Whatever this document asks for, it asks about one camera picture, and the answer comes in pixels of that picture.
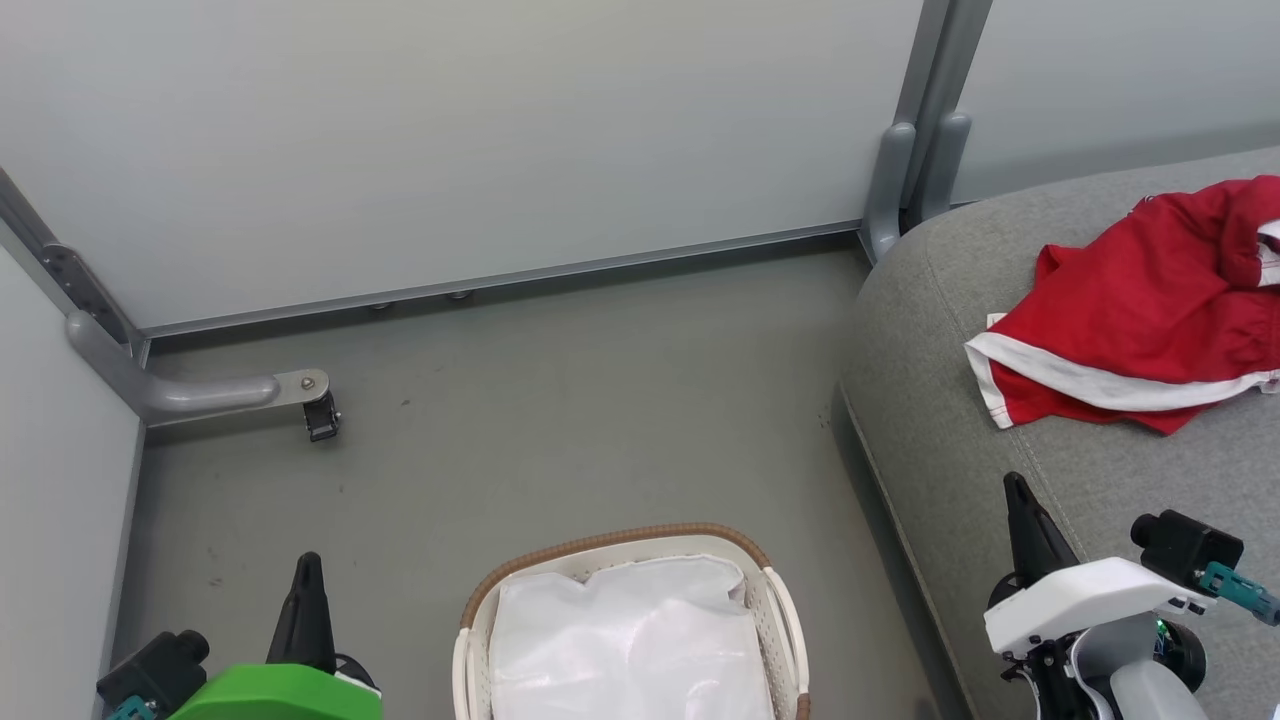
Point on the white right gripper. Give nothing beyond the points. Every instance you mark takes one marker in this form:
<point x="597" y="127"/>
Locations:
<point x="1080" y="595"/>

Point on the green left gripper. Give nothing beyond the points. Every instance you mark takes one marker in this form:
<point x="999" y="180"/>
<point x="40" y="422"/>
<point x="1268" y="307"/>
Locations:
<point x="280" y="695"/>

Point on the red shorts white trim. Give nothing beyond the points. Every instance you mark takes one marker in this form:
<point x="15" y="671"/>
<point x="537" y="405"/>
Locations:
<point x="1130" y="300"/>

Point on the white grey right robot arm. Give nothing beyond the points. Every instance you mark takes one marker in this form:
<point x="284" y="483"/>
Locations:
<point x="1140" y="690"/>

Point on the white laundry basket brown rim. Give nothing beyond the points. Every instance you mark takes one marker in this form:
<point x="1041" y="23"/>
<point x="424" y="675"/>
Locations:
<point x="775" y="640"/>

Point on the black caster wheel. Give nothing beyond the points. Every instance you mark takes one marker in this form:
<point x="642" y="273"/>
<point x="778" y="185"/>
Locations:
<point x="322" y="420"/>

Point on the grey fabric sofa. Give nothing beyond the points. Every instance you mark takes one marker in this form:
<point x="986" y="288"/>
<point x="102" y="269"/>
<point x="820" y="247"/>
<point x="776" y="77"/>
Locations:
<point x="1000" y="300"/>

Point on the grey partition foot bar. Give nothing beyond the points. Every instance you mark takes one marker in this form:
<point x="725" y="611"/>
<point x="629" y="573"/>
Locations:
<point x="200" y="393"/>

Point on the white partition panel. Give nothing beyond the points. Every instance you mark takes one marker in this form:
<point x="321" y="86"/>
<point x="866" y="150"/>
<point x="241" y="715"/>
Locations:
<point x="450" y="130"/>
<point x="50" y="500"/>
<point x="1120" y="80"/>

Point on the white plastic liner bag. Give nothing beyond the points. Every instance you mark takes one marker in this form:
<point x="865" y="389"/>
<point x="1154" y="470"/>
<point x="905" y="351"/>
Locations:
<point x="630" y="650"/>

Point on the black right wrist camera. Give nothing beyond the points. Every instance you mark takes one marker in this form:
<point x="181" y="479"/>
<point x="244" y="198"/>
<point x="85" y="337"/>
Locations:
<point x="1185" y="548"/>

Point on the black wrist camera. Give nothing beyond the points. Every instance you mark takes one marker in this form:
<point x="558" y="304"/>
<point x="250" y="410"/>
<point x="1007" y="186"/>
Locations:
<point x="1185" y="548"/>
<point x="150" y="665"/>

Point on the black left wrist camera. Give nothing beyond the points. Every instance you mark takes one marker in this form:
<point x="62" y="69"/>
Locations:
<point x="150" y="665"/>

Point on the grey partition post with bracket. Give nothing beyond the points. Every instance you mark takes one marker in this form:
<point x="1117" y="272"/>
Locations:
<point x="90" y="295"/>

